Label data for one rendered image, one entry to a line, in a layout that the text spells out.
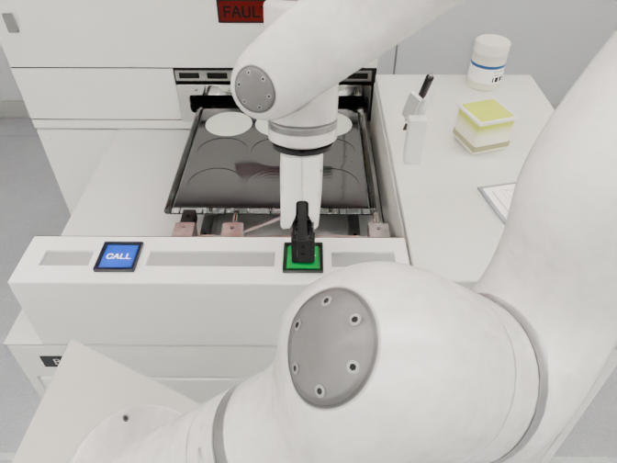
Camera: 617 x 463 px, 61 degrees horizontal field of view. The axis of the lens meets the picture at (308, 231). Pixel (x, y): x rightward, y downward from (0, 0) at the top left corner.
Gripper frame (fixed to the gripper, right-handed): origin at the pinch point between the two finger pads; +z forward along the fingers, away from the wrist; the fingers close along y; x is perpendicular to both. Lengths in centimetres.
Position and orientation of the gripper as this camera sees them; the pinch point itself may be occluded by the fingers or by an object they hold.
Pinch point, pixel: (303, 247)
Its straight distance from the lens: 71.7
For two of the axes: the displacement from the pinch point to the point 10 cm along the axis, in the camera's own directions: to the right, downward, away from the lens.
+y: -0.1, 5.0, -8.6
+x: 10.0, 0.1, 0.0
